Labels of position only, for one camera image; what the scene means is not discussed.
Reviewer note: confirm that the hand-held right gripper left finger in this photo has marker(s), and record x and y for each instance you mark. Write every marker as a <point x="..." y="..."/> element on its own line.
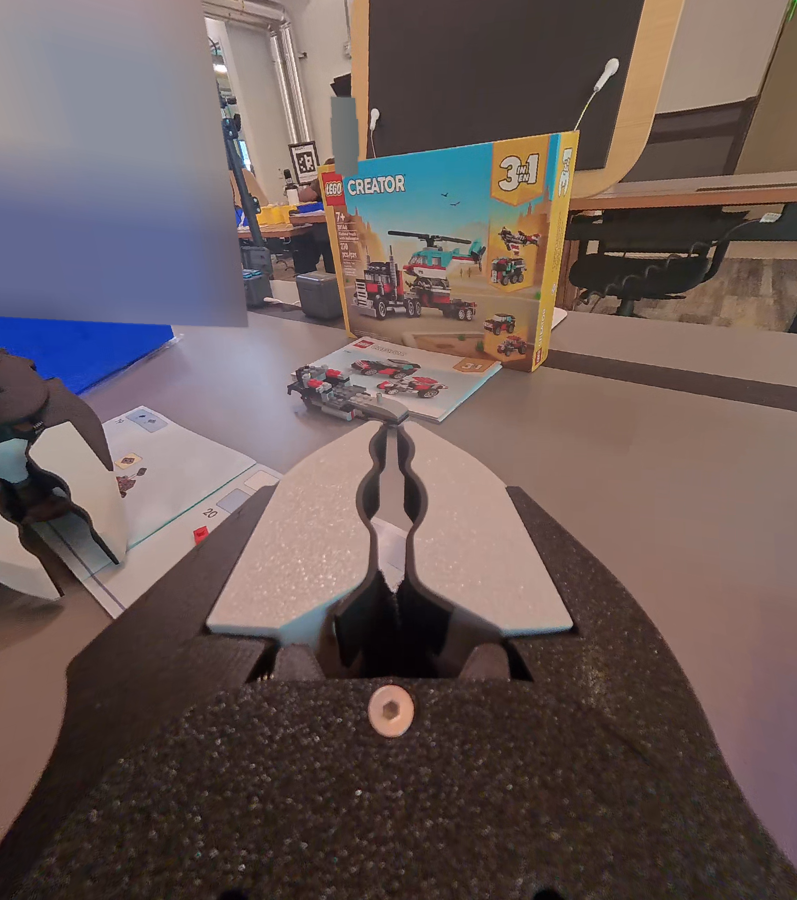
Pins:
<point x="300" y="555"/>

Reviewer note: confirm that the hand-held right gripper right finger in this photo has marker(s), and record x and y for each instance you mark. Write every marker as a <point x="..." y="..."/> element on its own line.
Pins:
<point x="489" y="555"/>

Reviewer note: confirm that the grey red toy brick car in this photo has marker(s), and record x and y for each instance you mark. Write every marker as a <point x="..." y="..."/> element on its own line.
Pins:
<point x="342" y="397"/>

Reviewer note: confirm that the grey desk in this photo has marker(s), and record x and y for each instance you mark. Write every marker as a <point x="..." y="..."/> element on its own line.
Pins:
<point x="651" y="492"/>

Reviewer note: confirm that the open building instruction booklet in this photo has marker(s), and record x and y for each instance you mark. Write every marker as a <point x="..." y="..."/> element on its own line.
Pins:
<point x="173" y="464"/>

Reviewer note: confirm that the blue plastic crate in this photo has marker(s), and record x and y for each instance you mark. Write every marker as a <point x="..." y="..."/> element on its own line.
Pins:
<point x="89" y="351"/>

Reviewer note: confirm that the closed toy instruction booklet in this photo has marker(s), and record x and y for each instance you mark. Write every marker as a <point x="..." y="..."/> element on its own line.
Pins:
<point x="440" y="387"/>

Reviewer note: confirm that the dark box with teal print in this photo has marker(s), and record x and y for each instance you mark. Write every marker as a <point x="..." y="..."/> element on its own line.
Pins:
<point x="319" y="295"/>

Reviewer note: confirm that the black office chair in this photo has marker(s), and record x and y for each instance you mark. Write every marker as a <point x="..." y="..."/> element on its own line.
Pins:
<point x="637" y="271"/>

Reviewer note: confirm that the yellow toy set box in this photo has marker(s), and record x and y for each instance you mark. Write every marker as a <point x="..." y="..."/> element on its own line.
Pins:
<point x="440" y="211"/>

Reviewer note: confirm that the printed marker tag board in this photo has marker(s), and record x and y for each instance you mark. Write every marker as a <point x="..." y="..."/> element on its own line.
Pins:
<point x="303" y="160"/>

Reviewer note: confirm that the black camera tripod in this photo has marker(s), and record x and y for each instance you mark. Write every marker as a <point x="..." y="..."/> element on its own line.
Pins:
<point x="240" y="183"/>

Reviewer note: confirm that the wood top black frame desk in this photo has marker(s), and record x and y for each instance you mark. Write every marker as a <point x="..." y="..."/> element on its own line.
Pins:
<point x="721" y="186"/>

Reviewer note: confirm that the black panel with wood frame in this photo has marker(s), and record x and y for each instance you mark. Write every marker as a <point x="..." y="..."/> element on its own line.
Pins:
<point x="496" y="70"/>

